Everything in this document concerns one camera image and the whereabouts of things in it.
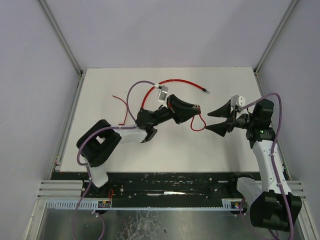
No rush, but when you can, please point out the red cable padlock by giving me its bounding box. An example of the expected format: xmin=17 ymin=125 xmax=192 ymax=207
xmin=112 ymin=95 xmax=129 ymax=126
xmin=190 ymin=104 xmax=207 ymax=132

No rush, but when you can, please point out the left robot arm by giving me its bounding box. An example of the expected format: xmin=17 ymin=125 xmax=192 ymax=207
xmin=76 ymin=94 xmax=201 ymax=188

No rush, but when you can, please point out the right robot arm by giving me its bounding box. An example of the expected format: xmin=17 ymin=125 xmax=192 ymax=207
xmin=206 ymin=95 xmax=302 ymax=232

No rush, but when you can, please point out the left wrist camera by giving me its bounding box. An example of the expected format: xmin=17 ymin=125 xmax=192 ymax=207
xmin=157 ymin=85 xmax=169 ymax=104

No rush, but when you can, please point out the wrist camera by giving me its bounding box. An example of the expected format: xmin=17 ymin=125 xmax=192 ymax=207
xmin=230 ymin=95 xmax=246 ymax=113
xmin=157 ymin=85 xmax=169 ymax=104

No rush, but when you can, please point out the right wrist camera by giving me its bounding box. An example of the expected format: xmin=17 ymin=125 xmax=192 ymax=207
xmin=230 ymin=95 xmax=246 ymax=113

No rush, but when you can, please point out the thick red cable lock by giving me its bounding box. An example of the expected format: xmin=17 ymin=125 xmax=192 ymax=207
xmin=140 ymin=78 xmax=210 ymax=108

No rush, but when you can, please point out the grey slotted cable duct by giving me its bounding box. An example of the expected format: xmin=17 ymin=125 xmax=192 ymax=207
xmin=46 ymin=199 xmax=241 ymax=211

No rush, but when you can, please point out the left aluminium frame post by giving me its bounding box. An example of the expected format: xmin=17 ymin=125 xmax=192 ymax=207
xmin=38 ymin=0 xmax=85 ymax=76

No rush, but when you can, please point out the aluminium frame post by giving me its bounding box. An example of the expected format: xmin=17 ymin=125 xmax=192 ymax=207
xmin=38 ymin=0 xmax=85 ymax=76
xmin=252 ymin=0 xmax=300 ymax=75

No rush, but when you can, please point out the right aluminium frame post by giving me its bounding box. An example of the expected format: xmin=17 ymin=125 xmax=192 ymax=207
xmin=252 ymin=0 xmax=300 ymax=75

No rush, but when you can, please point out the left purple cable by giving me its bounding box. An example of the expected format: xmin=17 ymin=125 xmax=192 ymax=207
xmin=72 ymin=80 xmax=161 ymax=240

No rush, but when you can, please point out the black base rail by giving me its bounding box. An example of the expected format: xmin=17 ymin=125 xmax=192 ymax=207
xmin=49 ymin=171 xmax=291 ymax=208

